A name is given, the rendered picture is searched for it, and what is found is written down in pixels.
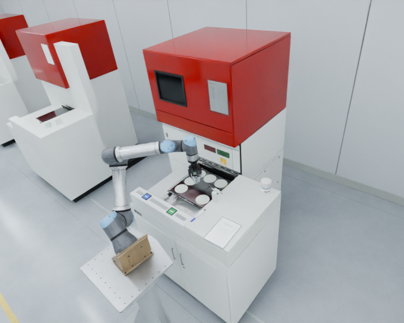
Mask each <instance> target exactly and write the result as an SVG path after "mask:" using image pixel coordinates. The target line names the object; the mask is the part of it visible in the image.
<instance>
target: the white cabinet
mask: <svg viewBox="0 0 404 323"><path fill-rule="evenodd" d="M130 206H131V210H132V212H133V214H134V218H135V221H136V223H137V227H138V229H139V231H140V232H141V233H145V234H148V235H150V236H152V237H153V238H155V239H156V240H158V242H159V243H160V245H161V246H162V248H163V249H164V251H165V252H166V253H167V255H168V256H169V257H170V259H171V261H172V262H173V265H172V266H170V267H169V268H168V269H167V270H166V271H165V272H164V274H165V275H167V276H168V277H170V278H171V279H172V280H173V281H174V282H176V283H177V284H179V285H180V286H181V287H182V288H183V289H185V290H186V291H188V293H190V294H191V295H193V296H194V297H195V298H196V299H197V300H199V301H200V302H202V303H203V304H204V305H205V306H206V307H207V308H209V309H210V310H212V311H213V312H214V313H215V314H217V315H218V316H219V317H221V318H222V319H223V320H224V321H226V322H227V323H238V321H239V320H240V318H241V317H242V316H243V314H244V313H245V311H246V310H247V309H248V307H249V305H250V304H251V303H252V302H253V300H254V299H255V297H256V296H257V294H258V293H259V291H260V290H261V289H262V287H263V286H264V285H265V283H266V282H267V280H268V279H269V278H270V276H271V274H272V273H273V272H274V270H275V269H276V258H277V248H278V231H279V221H280V207H279V208H278V210H277V211H276V212H275V213H274V215H273V216H272V217H271V218H270V219H269V220H268V221H267V223H266V224H265V225H264V226H263V228H262V229H261V230H260V231H259V232H258V233H257V235H256V236H255V237H254V238H253V239H252V241H250V243H249V244H248V245H247V246H246V248H245V249H244V250H243V251H242V252H241V253H240V254H239V256H238V257H237V258H236V260H235V261H234V262H233V263H232V264H231V265H230V266H229V267H227V266H226V265H224V264H222V263H221V262H220V261H218V260H216V259H215V258H213V257H211V256H210V255H209V254H207V253H206V252H204V251H202V250H201V249H199V248H198V247H196V246H195V245H193V244H191V243H190V242H188V241H187V240H184V239H183V238H181V237H180V236H178V235H176V234H175V233H173V232H172V231H170V230H169V229H167V228H165V227H164V226H163V225H161V224H159V223H158V222H157V221H155V220H153V219H152V218H150V217H148V216H147V215H146V214H144V213H142V212H141V211H139V210H138V209H136V208H135V207H133V206H132V205H130Z"/></svg>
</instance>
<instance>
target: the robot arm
mask: <svg viewBox="0 0 404 323"><path fill-rule="evenodd" d="M177 152H186V157H187V161H188V162H189V163H190V164H191V165H189V169H188V173H189V176H190V178H192V180H193V182H194V183H198V182H200V177H201V173H202V170H201V167H200V165H199V164H198V163H197V162H198V160H199V158H198V154H199V153H198V149H197V143H196V139H195V137H194V136H191V135H189V136H186V137H185V138H184V139H183V140H164V141H159V142H151V143H146V144H139V145H131V146H126V147H122V146H109V147H106V148H104V149H103V151H102V153H101V157H102V160H103V161H104V162H105V163H106V164H109V168H111V170H112V178H113V187H114V203H115V207H114V208H113V209H112V210H113V212H112V213H110V214H109V215H107V216H106V217H105V218H104V219H102V220H101V221H100V223H99V224H100V226H101V228H102V229H103V230H104V232H105V233H106V235H107V236H108V238H109V239H110V241H111V242H112V245H113V248H114V252H115V254H116V255H117V254H118V253H121V252H122V251H123V250H125V249H126V248H128V247H129V246H130V245H132V244H133V243H135V242H136V241H137V240H138V239H137V237H136V236H134V235H133V234H131V233H130V232H129V231H128V230H127V227H129V226H130V225H131V224H132V222H133V220H134V214H133V212H132V211H131V207H130V206H129V205H128V193H127V184H126V167H127V166H128V160H129V159H130V158H139V157H143V156H151V155H156V154H165V153H177ZM196 176H197V179H196V178H195V177H196ZM196 180H197V181H196Z"/></svg>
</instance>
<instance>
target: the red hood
mask: <svg viewBox="0 0 404 323"><path fill-rule="evenodd" d="M290 34H291V32H285V31H266V30H255V29H236V28H217V27H204V28H201V29H198V30H195V31H192V32H190V33H187V34H184V35H182V36H179V37H176V38H173V39H170V40H167V41H165V42H162V43H159V44H157V45H154V46H151V47H148V48H145V49H143V50H142V51H143V55H144V61H145V64H146V70H147V75H148V79H149V84H150V88H151V93H152V97H153V102H154V106H155V111H156V117H157V121H159V122H163V123H165V124H168V125H170V126H174V127H176V128H179V129H182V130H185V131H188V132H190V133H193V134H196V135H199V136H201V137H205V138H208V139H211V140H213V141H216V142H219V143H222V144H224V145H228V146H230V147H233V148H236V147H237V146H238V145H239V144H241V143H242V142H243V141H245V139H247V138H248V137H249V136H251V135H252V134H253V133H254V132H255V131H256V130H258V129H259V128H261V127H262V126H263V125H264V124H265V123H266V122H268V121H269V120H271V119H272V118H273V117H274V116H275V115H277V114H278V113H279V112H281V111H282V110H283V109H284V108H285V107H286V104H287V85H288V75H289V57H290V40H291V35H290Z"/></svg>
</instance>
